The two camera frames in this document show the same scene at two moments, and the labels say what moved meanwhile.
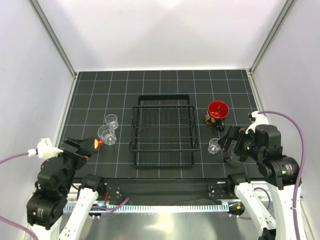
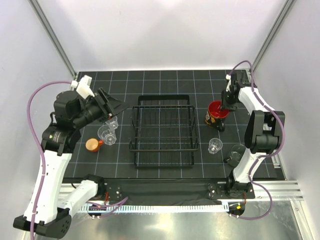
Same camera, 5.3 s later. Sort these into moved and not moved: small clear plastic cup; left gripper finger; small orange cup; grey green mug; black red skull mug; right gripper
Moved: left gripper finger; right gripper
Not moved: small clear plastic cup; black red skull mug; small orange cup; grey green mug
